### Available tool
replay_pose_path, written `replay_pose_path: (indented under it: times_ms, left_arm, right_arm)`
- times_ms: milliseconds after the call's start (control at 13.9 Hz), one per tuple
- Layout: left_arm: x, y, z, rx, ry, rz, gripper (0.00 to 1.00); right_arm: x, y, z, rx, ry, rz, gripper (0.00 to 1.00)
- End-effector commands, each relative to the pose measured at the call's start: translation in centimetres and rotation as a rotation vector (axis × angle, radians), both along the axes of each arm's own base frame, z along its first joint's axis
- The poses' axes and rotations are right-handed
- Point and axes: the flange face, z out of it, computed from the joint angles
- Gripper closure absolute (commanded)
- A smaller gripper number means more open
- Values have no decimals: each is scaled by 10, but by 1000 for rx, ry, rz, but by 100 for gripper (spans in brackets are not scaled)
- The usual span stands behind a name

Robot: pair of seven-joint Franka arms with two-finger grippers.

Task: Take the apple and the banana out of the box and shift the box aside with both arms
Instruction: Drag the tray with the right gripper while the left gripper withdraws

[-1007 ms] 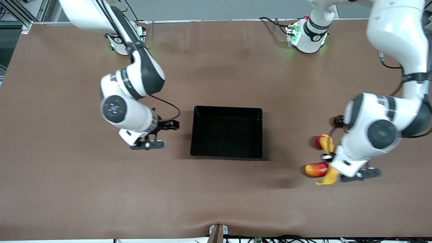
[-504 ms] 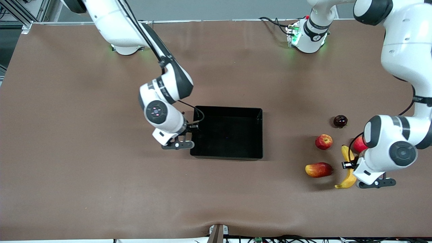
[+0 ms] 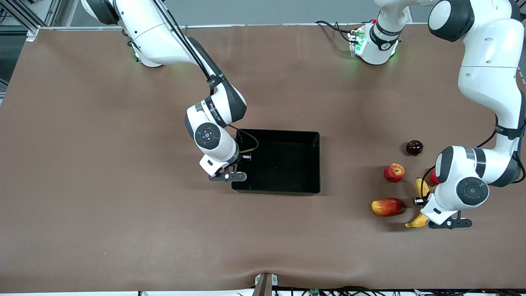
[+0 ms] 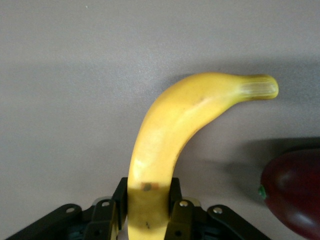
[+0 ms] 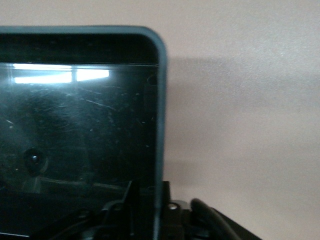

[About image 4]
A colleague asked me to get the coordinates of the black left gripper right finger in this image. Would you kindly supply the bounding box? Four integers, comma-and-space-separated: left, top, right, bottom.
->
165, 177, 201, 240

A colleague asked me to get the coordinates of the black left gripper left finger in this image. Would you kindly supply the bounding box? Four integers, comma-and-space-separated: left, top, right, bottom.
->
86, 176, 129, 240

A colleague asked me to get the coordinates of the yellow banana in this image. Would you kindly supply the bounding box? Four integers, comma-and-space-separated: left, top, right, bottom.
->
126, 71, 280, 240

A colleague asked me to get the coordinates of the red yellow mango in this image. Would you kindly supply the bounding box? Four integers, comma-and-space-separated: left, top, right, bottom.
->
257, 147, 320, 240

